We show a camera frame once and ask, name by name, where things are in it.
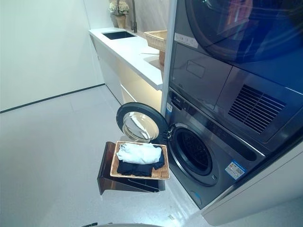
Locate white garment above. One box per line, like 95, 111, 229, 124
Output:
115, 142, 163, 166

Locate black garment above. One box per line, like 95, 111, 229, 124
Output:
116, 162, 154, 177

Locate round glass washer door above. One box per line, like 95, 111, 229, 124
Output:
115, 102, 169, 143

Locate rectangular wicker laundry basket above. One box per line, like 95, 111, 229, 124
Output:
109, 140, 170, 180

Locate brown wooden stool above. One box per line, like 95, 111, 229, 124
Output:
96, 141, 166, 196

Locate white counter cabinet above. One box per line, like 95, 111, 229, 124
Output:
89, 28, 170, 112

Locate dark grey stacked dryer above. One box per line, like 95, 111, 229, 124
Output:
169, 0, 303, 152

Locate white vertical cabinet panel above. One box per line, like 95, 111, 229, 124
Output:
160, 0, 182, 114

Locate light wicker storage basket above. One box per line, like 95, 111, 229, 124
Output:
143, 30, 168, 50

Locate white dryer label sticker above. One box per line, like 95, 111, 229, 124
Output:
174, 33, 198, 48

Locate black rectangular sink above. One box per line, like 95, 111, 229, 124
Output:
101, 31, 137, 40

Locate metal faucet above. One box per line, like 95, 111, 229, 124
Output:
129, 0, 138, 33

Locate potted white flowers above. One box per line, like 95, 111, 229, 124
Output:
108, 0, 130, 28

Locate white info sticker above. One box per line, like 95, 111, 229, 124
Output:
224, 160, 246, 178

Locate grey robot torso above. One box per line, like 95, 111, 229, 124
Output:
89, 222, 166, 227

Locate beige cabinet plinth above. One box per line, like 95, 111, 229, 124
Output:
201, 151, 303, 227

